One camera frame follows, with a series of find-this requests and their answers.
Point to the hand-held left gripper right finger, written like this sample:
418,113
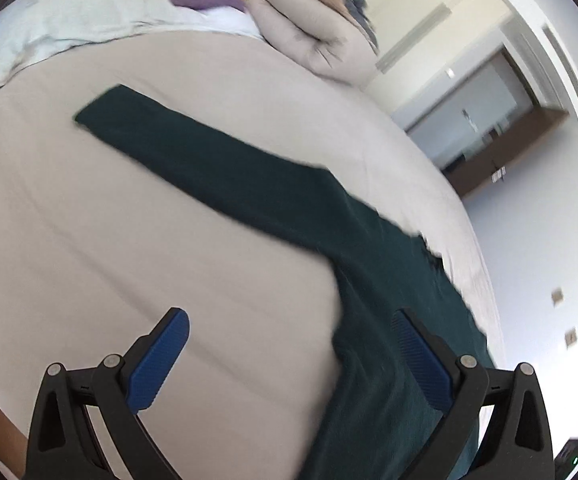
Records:
421,355

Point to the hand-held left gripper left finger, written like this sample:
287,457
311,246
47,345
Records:
159,360

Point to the dark green sweater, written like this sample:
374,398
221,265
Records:
269,185

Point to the bed with beige sheet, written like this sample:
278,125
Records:
119,235

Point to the black device with green light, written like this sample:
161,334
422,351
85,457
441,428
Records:
571,457

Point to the ceiling air vent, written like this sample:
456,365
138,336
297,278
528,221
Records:
566,67

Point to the cream wardrobe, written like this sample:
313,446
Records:
409,5

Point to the white pillow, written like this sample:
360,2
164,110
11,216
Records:
69,15

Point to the folded beige duvet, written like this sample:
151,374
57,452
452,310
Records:
309,15

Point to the beige wall switch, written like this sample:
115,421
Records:
571,336
557,296

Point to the glass door with wooden frame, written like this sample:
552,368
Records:
469,110

